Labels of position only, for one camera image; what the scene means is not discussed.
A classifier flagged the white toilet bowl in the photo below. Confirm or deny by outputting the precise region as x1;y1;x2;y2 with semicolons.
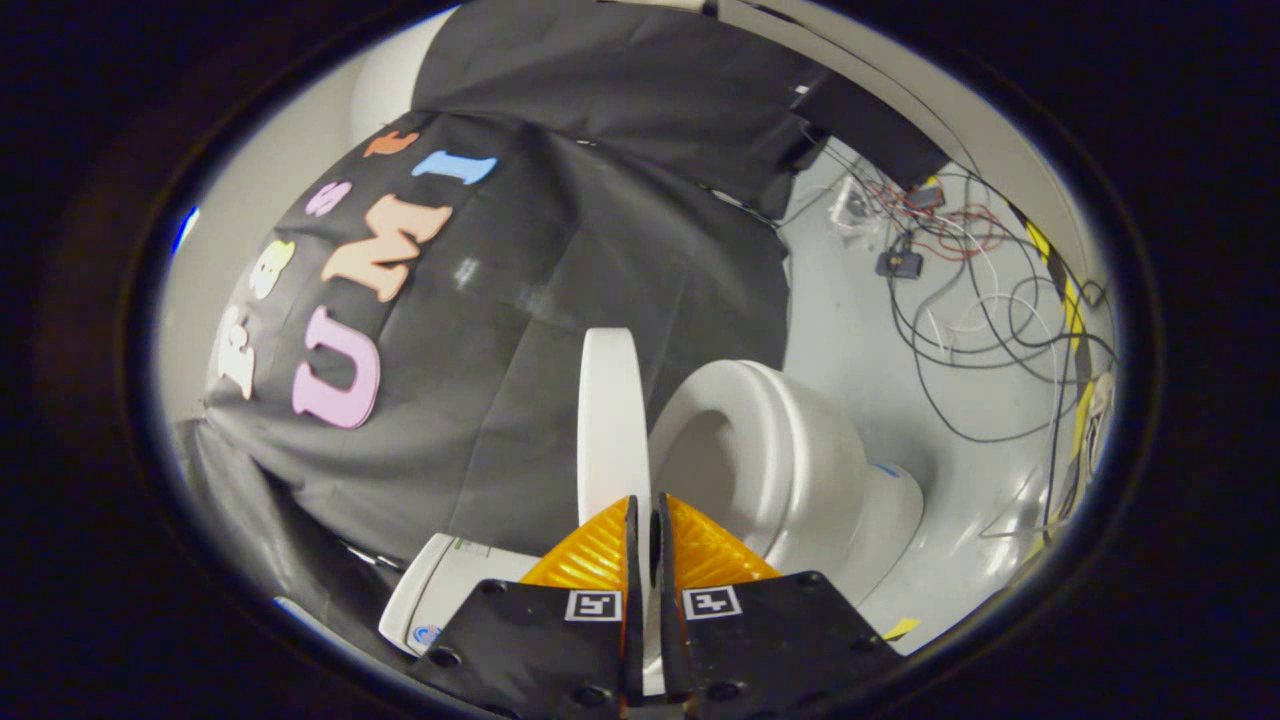
830;462;926;609

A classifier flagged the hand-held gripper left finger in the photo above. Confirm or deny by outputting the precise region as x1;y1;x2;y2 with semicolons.
408;495;643;720

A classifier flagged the clear plastic bag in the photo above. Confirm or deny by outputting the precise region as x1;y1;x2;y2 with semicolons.
830;178;883;238

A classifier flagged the tangle of floor cables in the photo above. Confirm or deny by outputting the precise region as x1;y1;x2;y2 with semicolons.
780;120;1119;546

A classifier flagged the black backdrop cloth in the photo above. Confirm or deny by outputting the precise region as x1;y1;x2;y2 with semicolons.
175;0;951;651

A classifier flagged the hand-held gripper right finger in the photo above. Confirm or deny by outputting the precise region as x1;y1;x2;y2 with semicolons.
655;492;906;720

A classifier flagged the yellow black floor tape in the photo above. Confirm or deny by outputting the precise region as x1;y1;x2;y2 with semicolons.
1010;200;1101;561

